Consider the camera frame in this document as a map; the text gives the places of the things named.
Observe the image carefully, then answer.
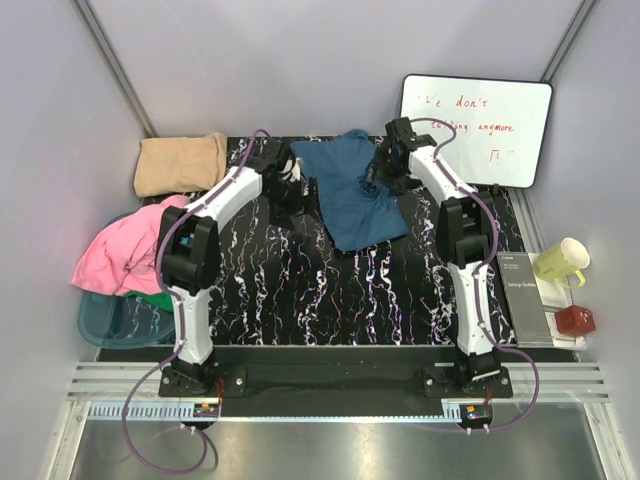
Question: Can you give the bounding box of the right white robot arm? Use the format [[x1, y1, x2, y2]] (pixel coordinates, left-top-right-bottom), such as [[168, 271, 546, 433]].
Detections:
[[367, 117, 501, 397]]

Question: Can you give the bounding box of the red brown box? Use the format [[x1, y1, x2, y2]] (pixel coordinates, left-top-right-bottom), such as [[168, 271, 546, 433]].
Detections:
[[554, 305, 596, 337]]

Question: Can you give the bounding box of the white paper stack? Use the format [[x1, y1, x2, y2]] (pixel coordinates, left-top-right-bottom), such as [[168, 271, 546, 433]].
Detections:
[[534, 276, 587, 351]]

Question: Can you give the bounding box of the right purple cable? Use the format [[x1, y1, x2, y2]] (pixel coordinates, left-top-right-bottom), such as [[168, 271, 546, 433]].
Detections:
[[409, 117, 541, 433]]

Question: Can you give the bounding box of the blue t shirt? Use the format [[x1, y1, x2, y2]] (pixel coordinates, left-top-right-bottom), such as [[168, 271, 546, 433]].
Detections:
[[291, 129, 408, 252]]

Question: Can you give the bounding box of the folded beige t shirt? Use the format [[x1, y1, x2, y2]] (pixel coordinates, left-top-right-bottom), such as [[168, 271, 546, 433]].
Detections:
[[134, 132, 228, 198]]

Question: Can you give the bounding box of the yellow green mug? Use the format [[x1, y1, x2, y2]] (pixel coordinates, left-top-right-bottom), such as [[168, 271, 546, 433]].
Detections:
[[532, 237, 591, 289]]

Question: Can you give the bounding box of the aluminium rail frame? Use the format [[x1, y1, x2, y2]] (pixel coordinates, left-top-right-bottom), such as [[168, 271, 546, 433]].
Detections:
[[45, 361, 635, 479]]

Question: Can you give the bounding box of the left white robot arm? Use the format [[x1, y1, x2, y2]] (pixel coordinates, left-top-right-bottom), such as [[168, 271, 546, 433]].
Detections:
[[156, 138, 318, 397]]

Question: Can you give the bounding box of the green t shirt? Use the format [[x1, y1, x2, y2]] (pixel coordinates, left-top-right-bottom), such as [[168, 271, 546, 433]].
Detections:
[[124, 291, 173, 312]]

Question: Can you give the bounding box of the black marble pattern mat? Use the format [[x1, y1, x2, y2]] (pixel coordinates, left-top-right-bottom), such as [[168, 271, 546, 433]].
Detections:
[[97, 135, 519, 347]]

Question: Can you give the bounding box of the white whiteboard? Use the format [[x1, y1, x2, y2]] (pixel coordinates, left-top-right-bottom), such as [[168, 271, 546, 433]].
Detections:
[[400, 74, 554, 189]]

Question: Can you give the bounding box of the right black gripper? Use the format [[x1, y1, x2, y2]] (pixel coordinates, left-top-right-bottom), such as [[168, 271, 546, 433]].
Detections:
[[364, 147, 411, 198]]

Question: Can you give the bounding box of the purple cable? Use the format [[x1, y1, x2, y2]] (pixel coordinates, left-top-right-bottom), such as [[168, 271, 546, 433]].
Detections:
[[120, 128, 274, 474], [409, 117, 541, 433]]

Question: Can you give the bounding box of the pink t shirt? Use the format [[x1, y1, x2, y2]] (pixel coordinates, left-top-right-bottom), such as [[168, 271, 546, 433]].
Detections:
[[71, 195, 189, 296]]

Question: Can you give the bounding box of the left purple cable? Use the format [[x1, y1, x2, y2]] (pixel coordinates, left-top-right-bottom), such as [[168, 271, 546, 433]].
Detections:
[[120, 128, 274, 474]]

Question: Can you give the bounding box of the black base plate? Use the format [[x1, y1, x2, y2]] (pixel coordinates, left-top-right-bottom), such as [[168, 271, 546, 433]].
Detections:
[[159, 346, 513, 399]]

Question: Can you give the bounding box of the grey setup guide booklet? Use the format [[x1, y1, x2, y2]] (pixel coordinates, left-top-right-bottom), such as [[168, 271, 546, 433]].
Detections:
[[496, 252, 553, 347]]

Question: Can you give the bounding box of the teal plastic basket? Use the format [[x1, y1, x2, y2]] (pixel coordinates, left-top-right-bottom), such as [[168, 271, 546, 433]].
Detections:
[[78, 212, 174, 350]]

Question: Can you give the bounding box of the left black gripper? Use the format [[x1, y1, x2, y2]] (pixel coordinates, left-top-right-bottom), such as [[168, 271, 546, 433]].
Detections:
[[263, 176, 323, 231]]

